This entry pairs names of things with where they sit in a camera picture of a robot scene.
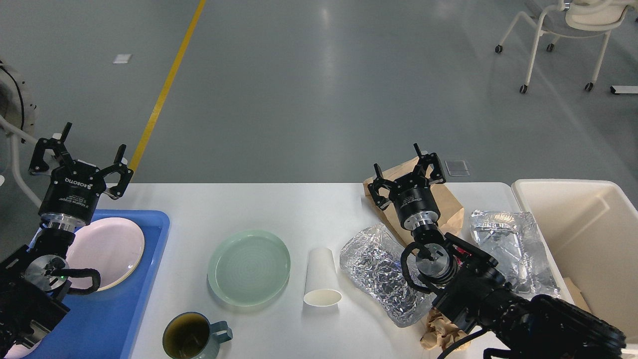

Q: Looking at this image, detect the brown paper bag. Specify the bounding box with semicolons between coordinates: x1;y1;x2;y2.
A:
362;157;465;247

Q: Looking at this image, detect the pink plate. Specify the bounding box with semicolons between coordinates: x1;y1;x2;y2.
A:
66;217;145;291

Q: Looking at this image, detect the white chair on wheels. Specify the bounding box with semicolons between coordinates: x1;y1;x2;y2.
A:
494;0;637;94

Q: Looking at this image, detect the white plastic bin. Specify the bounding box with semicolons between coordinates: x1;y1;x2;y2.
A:
512;179;638;346

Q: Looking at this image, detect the teal mug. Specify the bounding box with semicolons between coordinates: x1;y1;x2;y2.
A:
161;312;233;359

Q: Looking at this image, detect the blue plastic tray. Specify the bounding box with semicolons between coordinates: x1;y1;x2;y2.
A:
26;209;169;359

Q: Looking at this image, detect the cardboard piece in bin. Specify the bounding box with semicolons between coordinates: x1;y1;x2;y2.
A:
563;277;592;313

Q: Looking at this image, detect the flat foil tray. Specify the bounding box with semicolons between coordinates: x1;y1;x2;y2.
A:
470;210;561;299

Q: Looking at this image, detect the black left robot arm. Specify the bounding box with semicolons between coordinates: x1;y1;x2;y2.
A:
0;123;134;357

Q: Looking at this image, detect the light green plate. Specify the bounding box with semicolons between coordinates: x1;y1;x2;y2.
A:
207;230;291;307

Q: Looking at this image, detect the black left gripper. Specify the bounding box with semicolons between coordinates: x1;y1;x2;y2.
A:
28;122;134;226

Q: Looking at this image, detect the white paper cup lying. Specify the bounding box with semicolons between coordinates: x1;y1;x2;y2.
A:
303;247;342;307

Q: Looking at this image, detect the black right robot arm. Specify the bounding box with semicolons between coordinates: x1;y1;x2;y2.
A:
367;145;627;359

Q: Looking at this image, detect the white bar on floor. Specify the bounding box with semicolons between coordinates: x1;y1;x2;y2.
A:
609;85;638;95

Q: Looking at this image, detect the crumpled brown paper ball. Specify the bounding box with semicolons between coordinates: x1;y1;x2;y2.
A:
420;308;468;351

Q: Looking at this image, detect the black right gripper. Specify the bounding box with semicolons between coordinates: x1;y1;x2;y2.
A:
367;144;447;230

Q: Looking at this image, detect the crumpled foil bag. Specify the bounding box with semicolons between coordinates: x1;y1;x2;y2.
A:
339;222;434;328

